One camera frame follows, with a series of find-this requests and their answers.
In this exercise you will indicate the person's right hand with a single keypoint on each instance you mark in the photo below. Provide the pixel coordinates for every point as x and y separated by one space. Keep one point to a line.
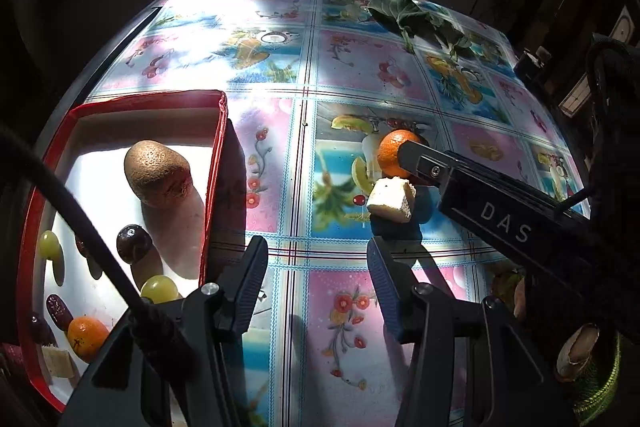
577 352

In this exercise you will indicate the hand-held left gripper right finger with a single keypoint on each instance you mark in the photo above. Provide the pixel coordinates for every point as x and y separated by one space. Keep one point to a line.
386 289

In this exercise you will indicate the fruit printed tablecloth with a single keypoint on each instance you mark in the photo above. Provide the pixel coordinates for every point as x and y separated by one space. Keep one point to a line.
350 57

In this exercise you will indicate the glass door cabinet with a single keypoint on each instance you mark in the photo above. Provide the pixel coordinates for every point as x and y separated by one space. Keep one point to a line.
620 29

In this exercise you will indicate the green leafy vegetable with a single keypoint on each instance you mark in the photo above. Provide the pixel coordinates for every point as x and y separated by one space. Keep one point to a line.
410 17

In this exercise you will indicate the person's right forearm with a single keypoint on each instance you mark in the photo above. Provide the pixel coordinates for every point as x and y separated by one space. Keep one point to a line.
602 387

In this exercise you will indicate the dark purple grape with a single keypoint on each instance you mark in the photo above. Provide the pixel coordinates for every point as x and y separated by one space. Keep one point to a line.
134 243
40 329

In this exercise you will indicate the brown kiwi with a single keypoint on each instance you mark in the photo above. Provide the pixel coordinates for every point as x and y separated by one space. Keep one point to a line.
157 174

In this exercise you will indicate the pale sugarcane chunk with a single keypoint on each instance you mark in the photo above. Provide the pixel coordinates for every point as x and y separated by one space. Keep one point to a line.
392 199
60 361

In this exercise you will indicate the green grape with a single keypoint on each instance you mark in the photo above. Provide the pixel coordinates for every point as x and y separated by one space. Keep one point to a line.
50 244
159 289

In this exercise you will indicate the small dark box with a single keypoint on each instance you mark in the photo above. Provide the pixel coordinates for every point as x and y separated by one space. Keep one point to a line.
532 63

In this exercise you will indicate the orange mandarin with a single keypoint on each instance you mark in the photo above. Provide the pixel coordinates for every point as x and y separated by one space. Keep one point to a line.
86 338
392 152

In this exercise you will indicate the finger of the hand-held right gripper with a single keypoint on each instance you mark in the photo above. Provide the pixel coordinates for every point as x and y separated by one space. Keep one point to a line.
427 204
422 162

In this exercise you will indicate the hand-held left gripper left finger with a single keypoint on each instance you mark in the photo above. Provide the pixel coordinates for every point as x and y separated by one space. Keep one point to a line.
249 289

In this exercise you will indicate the red cardboard box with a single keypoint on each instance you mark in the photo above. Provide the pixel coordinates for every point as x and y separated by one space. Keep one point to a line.
100 132

